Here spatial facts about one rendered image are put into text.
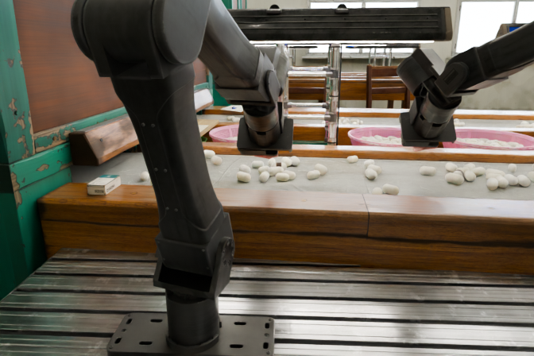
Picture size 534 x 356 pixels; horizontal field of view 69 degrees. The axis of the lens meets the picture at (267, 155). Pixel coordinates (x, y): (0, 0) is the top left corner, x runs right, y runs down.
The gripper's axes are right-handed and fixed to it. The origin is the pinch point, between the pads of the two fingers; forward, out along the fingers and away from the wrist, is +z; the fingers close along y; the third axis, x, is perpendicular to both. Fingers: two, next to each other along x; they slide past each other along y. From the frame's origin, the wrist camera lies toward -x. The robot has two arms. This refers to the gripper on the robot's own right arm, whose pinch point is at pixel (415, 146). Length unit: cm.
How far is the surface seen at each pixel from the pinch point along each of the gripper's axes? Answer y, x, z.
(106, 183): 60, 16, -15
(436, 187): -3.8, 8.6, 1.8
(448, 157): -12.7, -5.5, 16.4
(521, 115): -64, -50, 67
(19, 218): 72, 24, -18
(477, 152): -19.9, -6.9, 16.1
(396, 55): -100, -345, 378
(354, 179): 13.1, 6.2, 4.3
